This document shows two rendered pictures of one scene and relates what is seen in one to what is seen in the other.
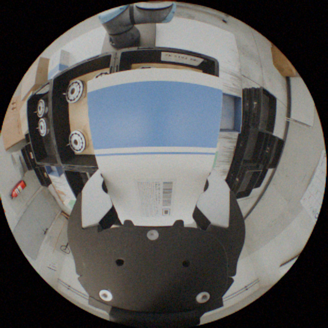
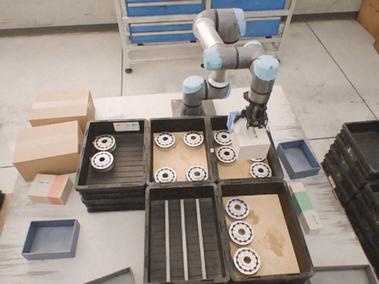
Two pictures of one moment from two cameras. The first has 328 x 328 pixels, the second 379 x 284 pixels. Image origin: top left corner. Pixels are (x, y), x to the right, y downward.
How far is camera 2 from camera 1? 1.23 m
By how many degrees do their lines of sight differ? 69
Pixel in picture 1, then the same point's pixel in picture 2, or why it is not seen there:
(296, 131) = not seen: outside the picture
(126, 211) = (242, 137)
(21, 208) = not seen: outside the picture
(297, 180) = not seen: outside the picture
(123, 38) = (196, 111)
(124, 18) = (202, 93)
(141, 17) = (212, 93)
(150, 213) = (251, 137)
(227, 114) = (299, 162)
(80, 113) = (169, 159)
